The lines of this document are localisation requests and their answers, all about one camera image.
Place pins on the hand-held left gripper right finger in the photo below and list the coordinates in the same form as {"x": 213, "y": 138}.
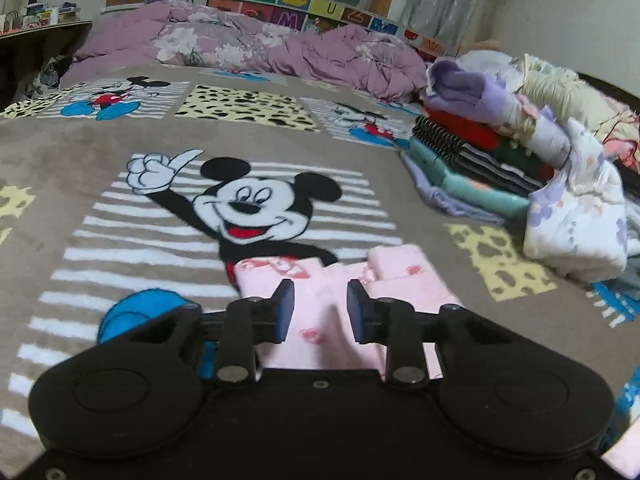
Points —
{"x": 357, "y": 310}

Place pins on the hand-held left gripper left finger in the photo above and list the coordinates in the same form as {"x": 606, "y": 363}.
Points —
{"x": 285, "y": 310}

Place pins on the pink printed pants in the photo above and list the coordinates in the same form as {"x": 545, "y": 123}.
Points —
{"x": 325, "y": 290}

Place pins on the stack of folded clothes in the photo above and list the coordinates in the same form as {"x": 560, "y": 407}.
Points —
{"x": 560, "y": 85}

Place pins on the lavender folded garment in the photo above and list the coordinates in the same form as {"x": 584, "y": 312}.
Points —
{"x": 445, "y": 200}

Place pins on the teal folded garment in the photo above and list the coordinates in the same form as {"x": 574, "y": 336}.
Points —
{"x": 475, "y": 190}

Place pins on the black striped folded garment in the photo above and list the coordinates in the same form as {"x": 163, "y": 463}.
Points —
{"x": 480, "y": 160}

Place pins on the red folded garment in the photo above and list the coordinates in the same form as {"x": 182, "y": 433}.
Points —
{"x": 465, "y": 127}

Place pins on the dark green folded garment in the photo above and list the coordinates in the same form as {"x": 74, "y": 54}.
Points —
{"x": 520, "y": 155}

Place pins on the white floral blanket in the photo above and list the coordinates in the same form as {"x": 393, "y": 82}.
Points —
{"x": 575, "y": 220}

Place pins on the purple fleece garment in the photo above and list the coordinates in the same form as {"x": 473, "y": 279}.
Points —
{"x": 460, "y": 85}

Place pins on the cartoon mouse printed blanket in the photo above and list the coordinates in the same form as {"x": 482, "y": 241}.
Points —
{"x": 75, "y": 170}

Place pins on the white lilac print garment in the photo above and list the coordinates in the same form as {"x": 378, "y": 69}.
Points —
{"x": 545, "y": 135}

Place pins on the purple floral quilt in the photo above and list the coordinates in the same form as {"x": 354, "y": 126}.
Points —
{"x": 300, "y": 50}

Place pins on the light pink garment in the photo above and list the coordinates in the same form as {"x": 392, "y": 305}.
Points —
{"x": 622, "y": 450}

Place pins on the dark patterned cloth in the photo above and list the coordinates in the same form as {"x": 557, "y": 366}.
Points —
{"x": 50, "y": 75}

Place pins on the dark wooden bed board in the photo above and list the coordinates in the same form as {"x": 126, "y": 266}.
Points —
{"x": 615, "y": 92}

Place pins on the dark wooden desk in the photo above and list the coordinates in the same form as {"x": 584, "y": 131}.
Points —
{"x": 30, "y": 55}

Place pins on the clutter of small desk things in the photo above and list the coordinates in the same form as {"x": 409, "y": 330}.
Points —
{"x": 40, "y": 15}

